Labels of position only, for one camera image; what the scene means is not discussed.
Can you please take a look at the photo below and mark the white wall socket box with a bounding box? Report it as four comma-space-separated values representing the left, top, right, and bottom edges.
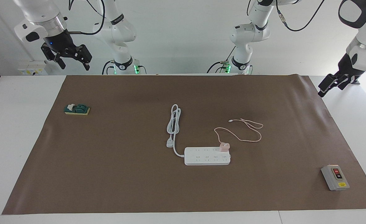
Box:
17, 60, 49, 76

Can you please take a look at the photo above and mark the pink charging cable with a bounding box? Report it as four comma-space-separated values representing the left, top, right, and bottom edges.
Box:
214, 119, 264, 147

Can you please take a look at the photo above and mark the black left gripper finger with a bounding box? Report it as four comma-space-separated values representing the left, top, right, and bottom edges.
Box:
318, 73, 339, 98
336, 75, 353, 91

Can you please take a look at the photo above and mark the black base cable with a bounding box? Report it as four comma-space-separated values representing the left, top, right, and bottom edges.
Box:
101, 60, 116, 75
206, 61, 231, 74

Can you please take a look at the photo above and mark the white power strip cord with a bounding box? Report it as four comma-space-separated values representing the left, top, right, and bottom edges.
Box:
166, 104, 185, 158

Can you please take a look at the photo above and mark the grey on-off switch box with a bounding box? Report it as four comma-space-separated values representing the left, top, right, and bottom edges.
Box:
321, 165, 350, 191

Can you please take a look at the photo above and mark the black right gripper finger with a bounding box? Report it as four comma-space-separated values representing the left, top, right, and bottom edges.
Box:
74, 44, 93, 72
41, 44, 66, 70

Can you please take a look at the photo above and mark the white power strip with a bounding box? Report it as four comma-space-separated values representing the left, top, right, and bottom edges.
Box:
184, 147, 231, 166

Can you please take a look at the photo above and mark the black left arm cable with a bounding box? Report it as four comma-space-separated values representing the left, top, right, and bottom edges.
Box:
276, 0, 327, 32

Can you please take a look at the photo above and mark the brown table mat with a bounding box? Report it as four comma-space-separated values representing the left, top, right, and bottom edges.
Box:
2, 74, 366, 215

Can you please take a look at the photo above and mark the green knife switch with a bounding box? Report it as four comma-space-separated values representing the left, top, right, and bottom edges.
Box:
64, 104, 90, 116

